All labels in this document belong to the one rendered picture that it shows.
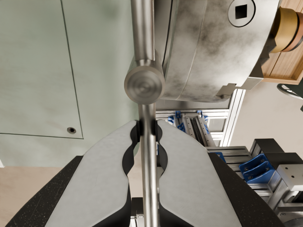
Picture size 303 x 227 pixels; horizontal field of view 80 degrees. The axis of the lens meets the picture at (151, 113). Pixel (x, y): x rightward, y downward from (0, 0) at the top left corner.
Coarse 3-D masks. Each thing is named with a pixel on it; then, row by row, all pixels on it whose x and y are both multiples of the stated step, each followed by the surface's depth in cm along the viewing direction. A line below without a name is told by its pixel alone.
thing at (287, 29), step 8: (280, 8) 33; (280, 16) 33; (288, 16) 33; (296, 16) 34; (280, 24) 33; (288, 24) 33; (296, 24) 33; (272, 32) 35; (280, 32) 34; (288, 32) 34; (296, 32) 34; (280, 40) 35; (288, 40) 35; (296, 40) 35; (280, 48) 36; (288, 48) 37
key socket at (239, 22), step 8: (240, 0) 22; (248, 0) 22; (232, 8) 22; (240, 8) 24; (248, 8) 22; (232, 16) 22; (240, 16) 24; (248, 16) 22; (232, 24) 23; (240, 24) 23
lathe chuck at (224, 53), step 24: (216, 0) 22; (264, 0) 22; (216, 24) 23; (264, 24) 23; (216, 48) 24; (240, 48) 24; (192, 72) 27; (216, 72) 27; (240, 72) 26; (192, 96) 33; (216, 96) 33
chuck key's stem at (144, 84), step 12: (132, 60) 12; (144, 60) 10; (156, 60) 11; (132, 72) 9; (144, 72) 9; (156, 72) 9; (132, 84) 9; (144, 84) 9; (156, 84) 9; (132, 96) 10; (144, 96) 10; (156, 96) 10
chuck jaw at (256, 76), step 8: (272, 40) 34; (264, 48) 33; (272, 48) 34; (264, 56) 32; (256, 64) 31; (256, 72) 30; (248, 80) 31; (256, 80) 31; (224, 88) 31; (232, 88) 31; (240, 88) 33; (248, 88) 33
